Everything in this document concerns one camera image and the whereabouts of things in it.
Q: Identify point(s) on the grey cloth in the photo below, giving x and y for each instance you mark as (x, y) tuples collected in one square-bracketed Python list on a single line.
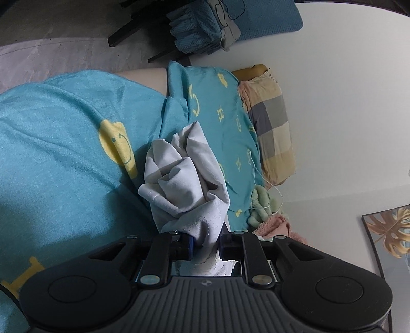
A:
[(230, 35)]

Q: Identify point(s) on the pink plush blanket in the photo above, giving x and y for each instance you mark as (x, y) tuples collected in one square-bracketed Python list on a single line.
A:
[(278, 224)]

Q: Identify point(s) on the pale grey t-shirt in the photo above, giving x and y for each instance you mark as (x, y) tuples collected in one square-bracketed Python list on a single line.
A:
[(185, 179)]

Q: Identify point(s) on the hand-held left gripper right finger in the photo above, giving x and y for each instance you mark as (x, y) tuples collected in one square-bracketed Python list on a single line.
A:
[(223, 246)]

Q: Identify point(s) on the framed wall picture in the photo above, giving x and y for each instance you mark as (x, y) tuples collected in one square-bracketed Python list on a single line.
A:
[(390, 230)]

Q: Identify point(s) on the white mattress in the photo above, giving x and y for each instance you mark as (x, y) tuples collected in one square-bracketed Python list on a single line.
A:
[(147, 80)]

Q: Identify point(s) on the green plush blanket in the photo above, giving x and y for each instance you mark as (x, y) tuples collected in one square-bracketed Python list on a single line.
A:
[(259, 205)]

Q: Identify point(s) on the teal printed bed sheet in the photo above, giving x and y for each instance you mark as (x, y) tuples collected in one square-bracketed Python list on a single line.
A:
[(48, 144)]

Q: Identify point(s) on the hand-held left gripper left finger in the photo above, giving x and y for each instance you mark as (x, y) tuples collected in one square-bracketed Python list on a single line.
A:
[(190, 246)]

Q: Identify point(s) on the checked pillow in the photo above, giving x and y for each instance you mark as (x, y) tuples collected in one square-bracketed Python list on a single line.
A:
[(272, 128)]

